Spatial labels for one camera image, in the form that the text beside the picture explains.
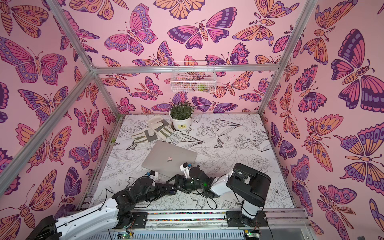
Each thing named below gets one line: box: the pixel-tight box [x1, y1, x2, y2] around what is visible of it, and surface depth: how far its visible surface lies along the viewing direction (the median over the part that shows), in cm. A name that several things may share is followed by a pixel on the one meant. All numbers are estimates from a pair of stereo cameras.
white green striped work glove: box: [131, 128, 158, 143], surface depth 108 cm
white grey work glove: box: [146, 114, 175, 138], surface depth 114 cm
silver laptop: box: [141, 140, 198, 179], surface depth 100 cm
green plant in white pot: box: [169, 101, 195, 132], surface depth 101 cm
